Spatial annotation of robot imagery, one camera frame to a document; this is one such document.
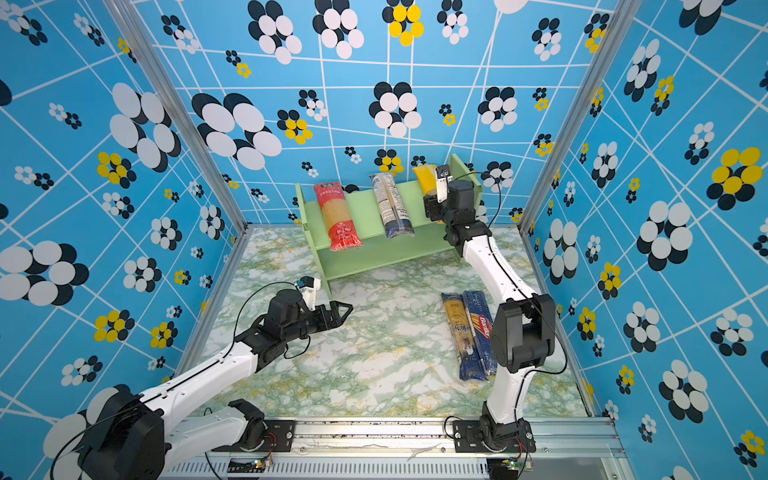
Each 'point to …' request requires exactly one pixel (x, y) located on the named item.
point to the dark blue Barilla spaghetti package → (482, 321)
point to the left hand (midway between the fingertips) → (347, 308)
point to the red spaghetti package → (342, 234)
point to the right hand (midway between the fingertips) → (445, 190)
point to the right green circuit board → (513, 463)
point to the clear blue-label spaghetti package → (397, 222)
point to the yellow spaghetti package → (427, 177)
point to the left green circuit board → (255, 466)
